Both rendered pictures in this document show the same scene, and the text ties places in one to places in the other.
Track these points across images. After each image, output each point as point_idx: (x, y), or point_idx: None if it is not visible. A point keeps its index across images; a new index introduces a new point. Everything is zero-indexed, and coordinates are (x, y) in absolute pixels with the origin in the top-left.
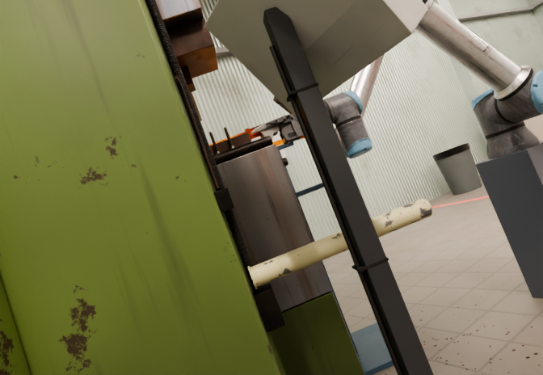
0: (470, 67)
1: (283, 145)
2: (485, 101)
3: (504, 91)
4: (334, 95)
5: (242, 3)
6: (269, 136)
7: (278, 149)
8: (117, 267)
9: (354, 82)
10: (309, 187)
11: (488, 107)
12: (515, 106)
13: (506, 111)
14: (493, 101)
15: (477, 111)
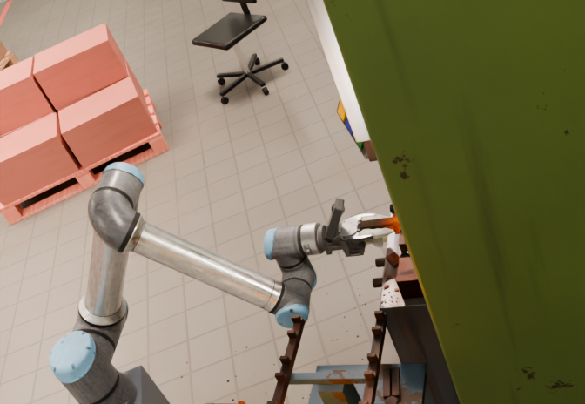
0: (124, 277)
1: (307, 373)
2: (96, 344)
3: (123, 305)
4: (286, 227)
5: None
6: (391, 204)
7: (324, 370)
8: None
9: (219, 256)
10: (345, 365)
11: (104, 347)
12: (124, 321)
13: (117, 337)
14: (101, 338)
15: (97, 363)
